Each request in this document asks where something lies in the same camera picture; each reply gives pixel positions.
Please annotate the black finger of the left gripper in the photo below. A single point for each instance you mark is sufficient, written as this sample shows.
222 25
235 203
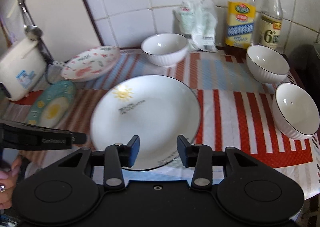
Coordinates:
79 138

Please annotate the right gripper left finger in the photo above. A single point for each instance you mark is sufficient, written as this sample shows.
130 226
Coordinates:
116 157

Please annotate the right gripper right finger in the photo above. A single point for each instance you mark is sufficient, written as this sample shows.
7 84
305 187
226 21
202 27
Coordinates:
199 157

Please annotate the teal egg pattern plate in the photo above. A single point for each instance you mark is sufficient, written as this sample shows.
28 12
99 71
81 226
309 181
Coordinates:
50 107

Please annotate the large white sun plate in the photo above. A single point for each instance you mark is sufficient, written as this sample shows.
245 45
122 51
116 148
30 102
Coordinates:
154 107

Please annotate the pink rabbit pattern plate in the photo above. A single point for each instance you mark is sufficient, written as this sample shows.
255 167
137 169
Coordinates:
91 64

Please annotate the white ribbed bowl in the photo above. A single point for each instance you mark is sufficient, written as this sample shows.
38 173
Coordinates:
295 113
266 65
166 49

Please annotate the person's left hand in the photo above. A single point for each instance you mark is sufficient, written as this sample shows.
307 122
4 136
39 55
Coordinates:
8 183

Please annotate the striped red blue table mat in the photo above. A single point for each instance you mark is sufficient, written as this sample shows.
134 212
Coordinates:
236 110

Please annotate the hanging metal ladle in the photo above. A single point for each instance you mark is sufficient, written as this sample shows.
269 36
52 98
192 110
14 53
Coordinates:
31 31

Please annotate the white cutting board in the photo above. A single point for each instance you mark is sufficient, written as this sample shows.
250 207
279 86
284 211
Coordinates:
68 26

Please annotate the white plastic seasoning bag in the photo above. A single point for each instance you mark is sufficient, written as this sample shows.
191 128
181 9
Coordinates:
197 21

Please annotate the cooking wine bottle yellow label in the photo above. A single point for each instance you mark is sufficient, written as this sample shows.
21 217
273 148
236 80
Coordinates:
240 24

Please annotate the black wok with glass lid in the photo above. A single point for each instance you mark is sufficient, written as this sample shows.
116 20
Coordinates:
305 61

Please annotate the white vinegar bottle yellow cap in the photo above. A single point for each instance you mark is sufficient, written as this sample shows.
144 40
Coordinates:
271 19

